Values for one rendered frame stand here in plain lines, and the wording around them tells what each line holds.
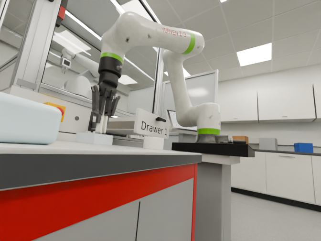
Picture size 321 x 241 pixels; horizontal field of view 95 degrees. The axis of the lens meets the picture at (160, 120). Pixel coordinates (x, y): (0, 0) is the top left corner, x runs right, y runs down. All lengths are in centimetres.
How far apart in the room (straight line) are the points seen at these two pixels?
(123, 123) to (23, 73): 43
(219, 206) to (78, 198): 68
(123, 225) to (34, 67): 70
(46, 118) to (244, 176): 346
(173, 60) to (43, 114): 85
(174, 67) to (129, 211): 84
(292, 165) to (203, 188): 280
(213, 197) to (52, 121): 72
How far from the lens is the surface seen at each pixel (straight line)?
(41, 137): 20
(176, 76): 96
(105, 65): 64
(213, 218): 82
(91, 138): 59
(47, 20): 91
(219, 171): 77
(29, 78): 80
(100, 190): 20
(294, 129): 426
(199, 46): 91
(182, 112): 94
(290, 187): 352
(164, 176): 32
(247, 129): 425
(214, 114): 86
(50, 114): 20
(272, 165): 348
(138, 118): 64
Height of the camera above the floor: 77
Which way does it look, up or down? 10 degrees up
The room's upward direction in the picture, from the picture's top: 5 degrees clockwise
